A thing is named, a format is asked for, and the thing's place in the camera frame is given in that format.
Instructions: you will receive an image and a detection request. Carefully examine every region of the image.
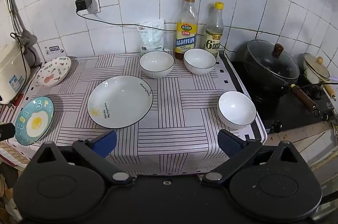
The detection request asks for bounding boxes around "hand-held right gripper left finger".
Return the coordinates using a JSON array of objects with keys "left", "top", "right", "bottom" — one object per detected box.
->
[{"left": 31, "top": 129, "right": 133, "bottom": 186}]

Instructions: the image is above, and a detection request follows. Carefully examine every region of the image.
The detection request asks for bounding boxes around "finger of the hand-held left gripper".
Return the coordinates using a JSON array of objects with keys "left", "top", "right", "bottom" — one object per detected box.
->
[{"left": 0, "top": 123, "right": 16, "bottom": 141}]

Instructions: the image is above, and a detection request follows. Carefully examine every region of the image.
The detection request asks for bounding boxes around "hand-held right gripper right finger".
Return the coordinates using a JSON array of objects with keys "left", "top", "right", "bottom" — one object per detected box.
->
[{"left": 201, "top": 129, "right": 303, "bottom": 186}]

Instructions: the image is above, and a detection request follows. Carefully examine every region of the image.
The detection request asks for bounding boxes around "white bowl with black rim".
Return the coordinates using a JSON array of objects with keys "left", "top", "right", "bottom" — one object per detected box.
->
[
  {"left": 217, "top": 91, "right": 257, "bottom": 130},
  {"left": 139, "top": 51, "right": 175, "bottom": 79},
  {"left": 183, "top": 48, "right": 217, "bottom": 75}
]

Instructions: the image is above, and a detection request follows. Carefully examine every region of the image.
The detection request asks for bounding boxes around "blue plate with egg print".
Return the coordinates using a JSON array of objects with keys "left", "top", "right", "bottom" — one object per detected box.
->
[{"left": 14, "top": 96, "right": 55, "bottom": 146}]

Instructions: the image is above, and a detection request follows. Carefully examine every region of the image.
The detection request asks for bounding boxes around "white plate with sun print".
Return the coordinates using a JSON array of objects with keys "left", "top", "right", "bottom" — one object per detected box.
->
[{"left": 87, "top": 76, "right": 154, "bottom": 129}]

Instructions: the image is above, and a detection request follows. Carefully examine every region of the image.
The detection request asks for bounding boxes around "striped white tablecloth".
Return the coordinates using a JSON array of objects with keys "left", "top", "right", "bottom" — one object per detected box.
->
[{"left": 0, "top": 53, "right": 268, "bottom": 177}]

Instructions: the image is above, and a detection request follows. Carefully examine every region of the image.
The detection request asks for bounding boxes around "white rice cooker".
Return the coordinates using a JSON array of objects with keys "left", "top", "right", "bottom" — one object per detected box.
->
[{"left": 0, "top": 40, "right": 31, "bottom": 105}]

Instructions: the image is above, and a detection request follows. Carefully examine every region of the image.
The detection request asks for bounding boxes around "black gas stove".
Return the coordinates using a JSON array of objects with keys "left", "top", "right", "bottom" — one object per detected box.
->
[{"left": 228, "top": 52, "right": 338, "bottom": 135}]

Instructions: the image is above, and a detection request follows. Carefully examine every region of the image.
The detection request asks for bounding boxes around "white plate with rabbit print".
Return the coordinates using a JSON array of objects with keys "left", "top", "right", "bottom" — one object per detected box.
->
[{"left": 34, "top": 56, "right": 72, "bottom": 87}]

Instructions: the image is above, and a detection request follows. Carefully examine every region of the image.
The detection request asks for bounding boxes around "glass wok lid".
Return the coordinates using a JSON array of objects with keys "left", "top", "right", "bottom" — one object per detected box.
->
[{"left": 244, "top": 39, "right": 300, "bottom": 81}]

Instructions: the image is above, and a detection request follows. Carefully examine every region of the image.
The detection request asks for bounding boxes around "vinegar bottle green label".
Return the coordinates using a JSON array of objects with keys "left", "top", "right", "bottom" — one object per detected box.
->
[{"left": 204, "top": 1, "right": 225, "bottom": 58}]

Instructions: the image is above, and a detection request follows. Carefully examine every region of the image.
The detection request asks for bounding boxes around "cream enamel pot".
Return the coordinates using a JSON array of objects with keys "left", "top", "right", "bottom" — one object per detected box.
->
[{"left": 303, "top": 63, "right": 337, "bottom": 102}]

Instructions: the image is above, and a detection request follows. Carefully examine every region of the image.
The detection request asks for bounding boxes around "white plastic seasoning bag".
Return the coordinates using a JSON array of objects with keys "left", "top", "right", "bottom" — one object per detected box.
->
[{"left": 137, "top": 19, "right": 166, "bottom": 55}]

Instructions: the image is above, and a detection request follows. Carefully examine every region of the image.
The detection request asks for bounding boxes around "cooking wine bottle yellow label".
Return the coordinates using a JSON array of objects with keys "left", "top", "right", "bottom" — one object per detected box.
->
[{"left": 174, "top": 0, "right": 199, "bottom": 60}]

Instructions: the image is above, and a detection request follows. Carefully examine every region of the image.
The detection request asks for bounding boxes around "cream enamel pot lid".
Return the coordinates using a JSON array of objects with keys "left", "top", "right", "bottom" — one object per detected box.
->
[{"left": 303, "top": 53, "right": 331, "bottom": 77}]

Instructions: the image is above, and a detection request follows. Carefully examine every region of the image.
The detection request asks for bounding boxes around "black power adapter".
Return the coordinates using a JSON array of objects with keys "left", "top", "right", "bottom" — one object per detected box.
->
[{"left": 75, "top": 0, "right": 92, "bottom": 12}]

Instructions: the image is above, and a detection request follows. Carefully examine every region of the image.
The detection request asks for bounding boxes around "black wok with wooden handle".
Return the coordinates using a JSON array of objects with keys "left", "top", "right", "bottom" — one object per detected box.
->
[{"left": 243, "top": 60, "right": 321, "bottom": 118}]

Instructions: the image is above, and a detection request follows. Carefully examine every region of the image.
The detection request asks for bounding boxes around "small white wall sticker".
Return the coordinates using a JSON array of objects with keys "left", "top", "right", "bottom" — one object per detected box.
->
[{"left": 44, "top": 44, "right": 65, "bottom": 56}]

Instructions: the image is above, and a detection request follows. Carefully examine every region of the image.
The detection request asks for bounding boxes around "black adapter cable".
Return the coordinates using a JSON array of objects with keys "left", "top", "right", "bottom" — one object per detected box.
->
[{"left": 76, "top": 8, "right": 240, "bottom": 54}]

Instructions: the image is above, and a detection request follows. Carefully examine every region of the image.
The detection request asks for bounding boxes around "white wall socket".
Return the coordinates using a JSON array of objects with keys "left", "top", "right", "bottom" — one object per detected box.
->
[{"left": 79, "top": 0, "right": 101, "bottom": 14}]

